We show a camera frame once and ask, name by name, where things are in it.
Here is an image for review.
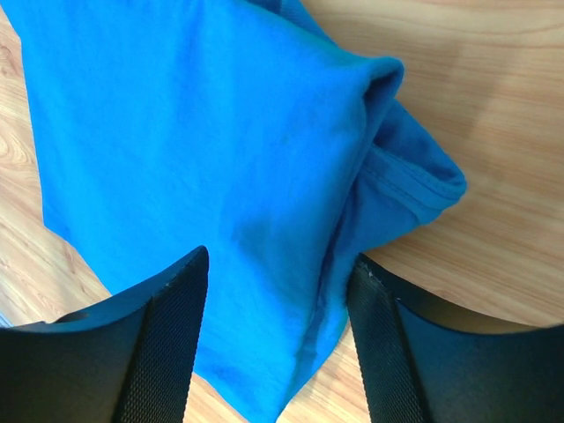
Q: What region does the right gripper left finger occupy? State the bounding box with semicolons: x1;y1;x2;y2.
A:
1;247;209;422

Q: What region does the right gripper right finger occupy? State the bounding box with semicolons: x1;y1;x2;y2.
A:
347;256;563;422

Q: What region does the blue t-shirt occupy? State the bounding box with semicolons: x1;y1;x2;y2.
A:
2;1;466;422

